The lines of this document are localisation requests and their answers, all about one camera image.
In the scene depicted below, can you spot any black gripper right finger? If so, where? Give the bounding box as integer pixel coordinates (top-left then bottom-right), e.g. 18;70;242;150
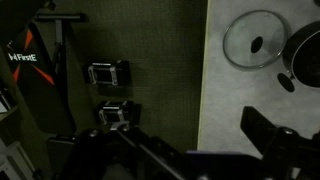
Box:
240;106;320;180

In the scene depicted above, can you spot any black cooking pot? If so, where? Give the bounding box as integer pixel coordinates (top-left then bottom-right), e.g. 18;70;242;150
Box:
277;20;320;93

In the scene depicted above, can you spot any round glass pot lid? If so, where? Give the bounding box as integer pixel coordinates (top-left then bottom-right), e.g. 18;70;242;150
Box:
222;9;290;72

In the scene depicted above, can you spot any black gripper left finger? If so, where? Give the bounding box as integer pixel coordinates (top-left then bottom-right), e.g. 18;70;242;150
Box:
59;122;201;180

